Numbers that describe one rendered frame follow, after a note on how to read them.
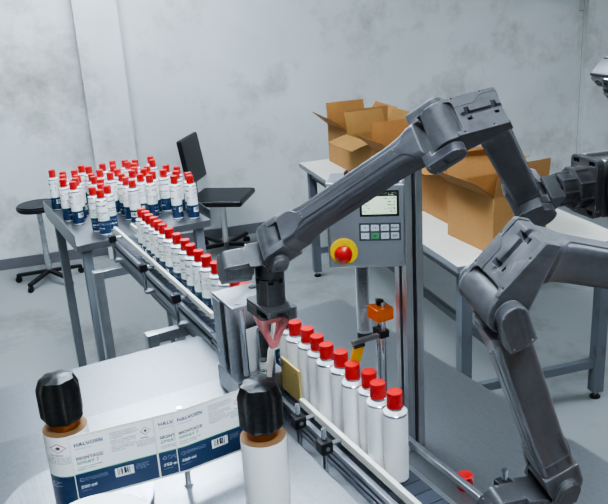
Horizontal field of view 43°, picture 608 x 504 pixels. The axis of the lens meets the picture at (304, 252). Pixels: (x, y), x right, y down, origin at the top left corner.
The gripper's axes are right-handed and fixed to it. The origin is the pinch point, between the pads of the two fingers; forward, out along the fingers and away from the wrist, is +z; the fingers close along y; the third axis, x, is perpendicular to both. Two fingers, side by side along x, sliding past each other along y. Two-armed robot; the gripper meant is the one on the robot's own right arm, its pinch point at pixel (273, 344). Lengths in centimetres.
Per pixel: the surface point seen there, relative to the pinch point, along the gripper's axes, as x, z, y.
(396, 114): 208, 1, -251
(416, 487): 21.8, 30.7, 18.6
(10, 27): 30, -55, -457
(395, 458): 18.6, 24.3, 15.7
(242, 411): -12.2, 6.3, 10.8
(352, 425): 18.0, 24.2, 0.3
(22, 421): -42, 37, -67
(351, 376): 18.4, 12.5, -0.3
